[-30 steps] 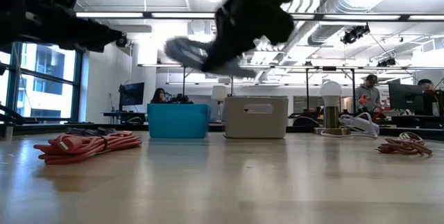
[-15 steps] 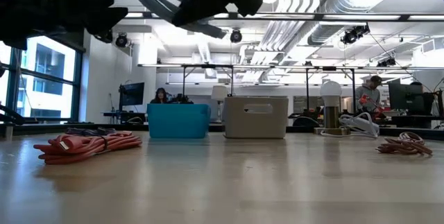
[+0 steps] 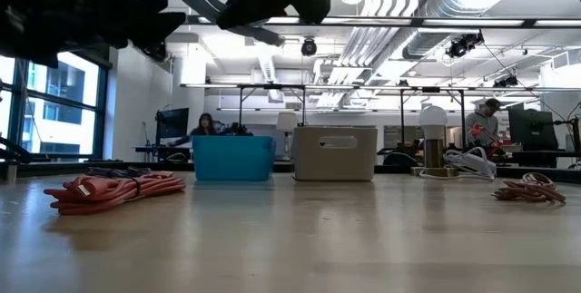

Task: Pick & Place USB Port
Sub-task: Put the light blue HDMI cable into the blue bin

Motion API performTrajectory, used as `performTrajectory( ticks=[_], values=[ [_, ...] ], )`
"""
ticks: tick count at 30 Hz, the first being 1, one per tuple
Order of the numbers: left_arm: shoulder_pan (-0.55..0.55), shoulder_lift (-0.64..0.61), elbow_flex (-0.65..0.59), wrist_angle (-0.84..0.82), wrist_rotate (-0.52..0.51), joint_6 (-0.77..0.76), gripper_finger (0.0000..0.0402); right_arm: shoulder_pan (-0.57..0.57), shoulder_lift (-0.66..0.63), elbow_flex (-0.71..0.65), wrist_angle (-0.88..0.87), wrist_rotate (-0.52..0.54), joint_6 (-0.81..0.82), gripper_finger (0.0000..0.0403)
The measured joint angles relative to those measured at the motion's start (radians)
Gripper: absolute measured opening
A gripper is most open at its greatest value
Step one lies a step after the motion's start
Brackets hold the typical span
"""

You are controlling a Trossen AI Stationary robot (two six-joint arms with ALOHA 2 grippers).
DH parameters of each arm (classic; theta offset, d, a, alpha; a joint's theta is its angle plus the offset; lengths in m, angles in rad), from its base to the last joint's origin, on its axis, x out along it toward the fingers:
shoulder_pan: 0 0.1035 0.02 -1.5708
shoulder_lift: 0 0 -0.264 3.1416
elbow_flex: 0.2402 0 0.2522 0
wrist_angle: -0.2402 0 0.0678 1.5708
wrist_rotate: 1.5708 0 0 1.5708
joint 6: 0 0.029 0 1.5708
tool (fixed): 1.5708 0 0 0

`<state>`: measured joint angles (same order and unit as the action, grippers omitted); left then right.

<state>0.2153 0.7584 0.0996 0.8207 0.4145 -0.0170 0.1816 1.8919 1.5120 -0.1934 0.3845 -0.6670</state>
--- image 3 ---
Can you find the black ceiling camera cluster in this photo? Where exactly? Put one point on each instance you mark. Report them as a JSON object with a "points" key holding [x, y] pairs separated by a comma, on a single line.
{"points": [[463, 45]]}

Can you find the blue plastic bin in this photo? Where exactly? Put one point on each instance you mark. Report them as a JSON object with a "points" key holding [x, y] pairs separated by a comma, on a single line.
{"points": [[233, 159]]}

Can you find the dark window frame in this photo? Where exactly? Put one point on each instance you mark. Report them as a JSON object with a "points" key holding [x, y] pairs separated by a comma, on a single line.
{"points": [[102, 116]]}

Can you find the grey frame post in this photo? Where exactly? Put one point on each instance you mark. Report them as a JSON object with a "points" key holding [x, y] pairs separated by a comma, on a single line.
{"points": [[11, 172]]}

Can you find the silver ventilation duct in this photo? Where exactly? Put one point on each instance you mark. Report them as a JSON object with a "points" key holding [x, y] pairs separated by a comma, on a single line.
{"points": [[445, 12]]}

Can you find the black computer monitor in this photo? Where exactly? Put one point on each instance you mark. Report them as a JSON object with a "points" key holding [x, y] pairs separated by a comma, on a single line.
{"points": [[172, 125]]}

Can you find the red desk lamp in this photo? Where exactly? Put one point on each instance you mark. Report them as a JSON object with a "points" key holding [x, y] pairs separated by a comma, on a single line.
{"points": [[475, 130]]}

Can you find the overhead light bar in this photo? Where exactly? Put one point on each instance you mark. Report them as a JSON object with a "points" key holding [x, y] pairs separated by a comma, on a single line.
{"points": [[408, 22]]}

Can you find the black frame brace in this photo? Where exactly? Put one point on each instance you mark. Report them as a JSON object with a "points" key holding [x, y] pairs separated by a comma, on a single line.
{"points": [[16, 150]]}

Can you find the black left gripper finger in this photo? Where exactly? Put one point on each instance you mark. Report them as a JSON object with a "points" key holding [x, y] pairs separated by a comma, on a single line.
{"points": [[154, 30], [145, 5]]}

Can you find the person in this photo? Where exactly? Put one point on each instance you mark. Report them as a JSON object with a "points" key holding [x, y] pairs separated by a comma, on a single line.
{"points": [[204, 127], [483, 123]]}

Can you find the dark office desk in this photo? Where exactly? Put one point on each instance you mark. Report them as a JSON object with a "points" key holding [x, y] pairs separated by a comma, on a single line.
{"points": [[161, 150]]}

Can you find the beige plastic bin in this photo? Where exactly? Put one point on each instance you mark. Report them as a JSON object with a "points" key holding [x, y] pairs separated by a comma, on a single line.
{"points": [[336, 161]]}

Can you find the brass lamp with white bulb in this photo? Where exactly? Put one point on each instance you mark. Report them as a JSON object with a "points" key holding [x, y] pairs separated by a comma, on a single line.
{"points": [[433, 123]]}

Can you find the black monitor on arm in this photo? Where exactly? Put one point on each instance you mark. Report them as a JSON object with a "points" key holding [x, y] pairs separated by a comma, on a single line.
{"points": [[532, 129]]}

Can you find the black metal workstation frame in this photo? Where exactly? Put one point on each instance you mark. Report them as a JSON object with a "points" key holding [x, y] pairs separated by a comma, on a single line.
{"points": [[303, 102], [463, 116]]}

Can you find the long hanging light bar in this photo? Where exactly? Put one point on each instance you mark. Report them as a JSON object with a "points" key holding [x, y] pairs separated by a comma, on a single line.
{"points": [[363, 87]]}

